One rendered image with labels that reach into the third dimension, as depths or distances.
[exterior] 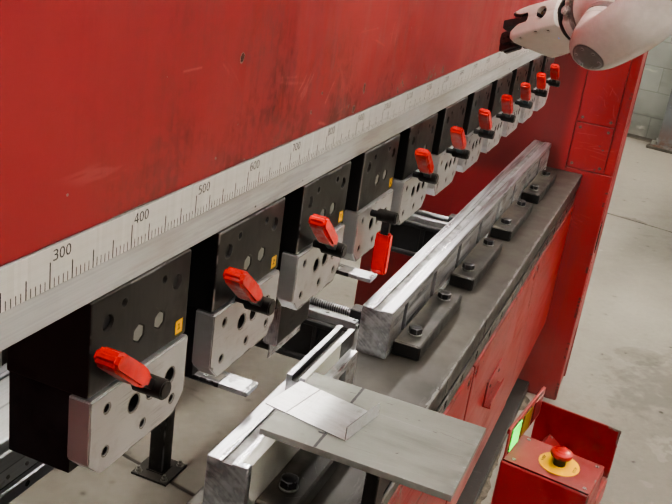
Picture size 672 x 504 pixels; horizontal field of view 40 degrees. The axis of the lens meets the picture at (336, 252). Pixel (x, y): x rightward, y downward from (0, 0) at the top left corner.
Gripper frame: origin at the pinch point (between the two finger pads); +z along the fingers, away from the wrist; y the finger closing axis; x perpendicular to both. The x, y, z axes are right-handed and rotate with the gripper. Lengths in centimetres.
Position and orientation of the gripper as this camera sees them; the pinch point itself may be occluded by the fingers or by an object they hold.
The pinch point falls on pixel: (511, 41)
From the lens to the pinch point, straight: 156.0
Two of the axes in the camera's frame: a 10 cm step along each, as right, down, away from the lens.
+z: -4.8, 0.2, 8.7
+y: 8.6, 2.1, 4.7
